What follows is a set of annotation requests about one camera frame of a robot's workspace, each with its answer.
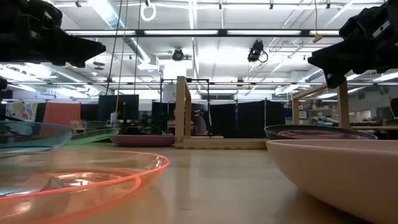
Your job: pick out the black round ceiling fixture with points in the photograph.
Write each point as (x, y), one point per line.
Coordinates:
(178, 55)

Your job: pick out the black monitor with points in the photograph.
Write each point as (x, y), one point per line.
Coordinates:
(118, 107)

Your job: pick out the dark teal plate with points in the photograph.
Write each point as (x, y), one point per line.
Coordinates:
(270, 132)

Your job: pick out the colourful poster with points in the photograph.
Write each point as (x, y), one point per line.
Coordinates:
(20, 111)

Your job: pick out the orange transparent plastic plate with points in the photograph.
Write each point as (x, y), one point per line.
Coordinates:
(77, 186)

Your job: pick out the orange red partition panel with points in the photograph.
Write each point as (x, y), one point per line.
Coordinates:
(62, 113)

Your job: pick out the pink plate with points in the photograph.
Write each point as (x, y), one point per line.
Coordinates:
(335, 174)

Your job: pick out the wooden plate shelf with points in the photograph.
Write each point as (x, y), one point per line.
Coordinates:
(217, 143)

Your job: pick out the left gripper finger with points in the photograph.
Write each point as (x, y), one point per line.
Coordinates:
(84, 48)
(70, 63)

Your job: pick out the person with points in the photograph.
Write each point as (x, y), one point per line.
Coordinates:
(202, 123)

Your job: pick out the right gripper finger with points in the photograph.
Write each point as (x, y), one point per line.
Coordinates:
(332, 59)
(335, 80)

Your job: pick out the purple plate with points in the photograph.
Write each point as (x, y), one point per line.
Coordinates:
(143, 140)
(320, 134)

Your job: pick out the blue transparent plastic plate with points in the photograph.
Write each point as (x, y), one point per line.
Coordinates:
(31, 137)

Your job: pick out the black overhead crossbar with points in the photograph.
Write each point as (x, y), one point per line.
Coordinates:
(186, 32)

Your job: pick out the black overhead camera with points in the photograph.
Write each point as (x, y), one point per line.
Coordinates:
(255, 51)

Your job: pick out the green transparent plastic plate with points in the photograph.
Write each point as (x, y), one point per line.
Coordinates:
(93, 136)

